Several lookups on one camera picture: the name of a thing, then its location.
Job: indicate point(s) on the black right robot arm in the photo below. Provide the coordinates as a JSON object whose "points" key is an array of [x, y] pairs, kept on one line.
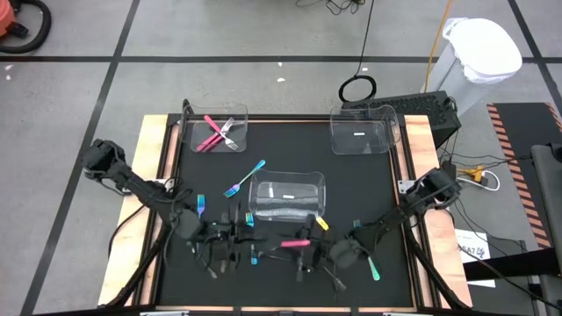
{"points": [[395, 215]]}

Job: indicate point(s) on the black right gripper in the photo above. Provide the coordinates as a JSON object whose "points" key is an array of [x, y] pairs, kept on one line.
{"points": [[314, 252]]}

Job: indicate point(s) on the black table mat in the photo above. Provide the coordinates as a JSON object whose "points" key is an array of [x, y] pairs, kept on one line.
{"points": [[285, 289]]}

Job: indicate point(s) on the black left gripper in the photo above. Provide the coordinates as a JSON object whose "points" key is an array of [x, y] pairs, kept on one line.
{"points": [[224, 246]]}

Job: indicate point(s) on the black mat red striped edge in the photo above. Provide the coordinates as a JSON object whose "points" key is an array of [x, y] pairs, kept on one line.
{"points": [[522, 127]]}

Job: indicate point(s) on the trash can with white bag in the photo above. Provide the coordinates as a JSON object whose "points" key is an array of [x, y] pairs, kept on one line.
{"points": [[483, 48]]}

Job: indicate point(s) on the white paper sheet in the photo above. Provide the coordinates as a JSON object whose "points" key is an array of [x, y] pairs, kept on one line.
{"points": [[472, 239]]}

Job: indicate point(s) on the clear plastic bin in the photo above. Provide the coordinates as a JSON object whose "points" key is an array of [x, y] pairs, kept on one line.
{"points": [[237, 109], [359, 134], [287, 196]]}

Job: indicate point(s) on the yellow power plug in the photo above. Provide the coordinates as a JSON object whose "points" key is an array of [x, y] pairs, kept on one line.
{"points": [[472, 171]]}

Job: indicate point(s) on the orange vacuum cleaner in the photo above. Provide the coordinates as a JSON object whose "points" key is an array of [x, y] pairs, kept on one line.
{"points": [[5, 19]]}

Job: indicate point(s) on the black corner post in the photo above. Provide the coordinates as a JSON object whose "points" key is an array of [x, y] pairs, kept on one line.
{"points": [[186, 107]]}

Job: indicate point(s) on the black power adapter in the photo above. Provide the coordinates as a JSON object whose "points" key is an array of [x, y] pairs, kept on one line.
{"points": [[448, 166]]}

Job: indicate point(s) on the yellow tape tag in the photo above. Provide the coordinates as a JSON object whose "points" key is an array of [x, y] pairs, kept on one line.
{"points": [[322, 223]]}

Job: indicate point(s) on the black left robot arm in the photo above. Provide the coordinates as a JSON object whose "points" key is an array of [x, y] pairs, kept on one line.
{"points": [[140, 191]]}

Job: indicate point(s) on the black computer tower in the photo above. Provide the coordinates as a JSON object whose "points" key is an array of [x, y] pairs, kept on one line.
{"points": [[426, 109]]}

